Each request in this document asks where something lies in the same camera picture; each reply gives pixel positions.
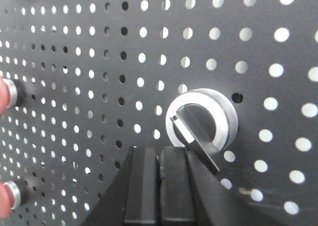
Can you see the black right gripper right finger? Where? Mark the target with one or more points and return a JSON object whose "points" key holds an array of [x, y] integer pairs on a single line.
{"points": [[190, 195]]}

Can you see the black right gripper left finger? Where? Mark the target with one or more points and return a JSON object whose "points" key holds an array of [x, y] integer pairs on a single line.
{"points": [[133, 198]]}

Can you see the lower red push button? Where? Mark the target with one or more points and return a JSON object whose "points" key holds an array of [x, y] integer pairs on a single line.
{"points": [[10, 198]]}

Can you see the red push button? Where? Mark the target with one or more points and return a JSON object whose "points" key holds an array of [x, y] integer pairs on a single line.
{"points": [[10, 198], [8, 94]]}

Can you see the upper red push button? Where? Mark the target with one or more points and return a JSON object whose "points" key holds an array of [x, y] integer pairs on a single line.
{"points": [[8, 94]]}

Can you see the black perforated pegboard panel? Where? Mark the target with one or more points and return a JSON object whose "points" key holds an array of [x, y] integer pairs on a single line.
{"points": [[99, 76]]}

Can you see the black rotary selector switch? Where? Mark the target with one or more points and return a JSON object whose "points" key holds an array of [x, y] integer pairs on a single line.
{"points": [[205, 122]]}

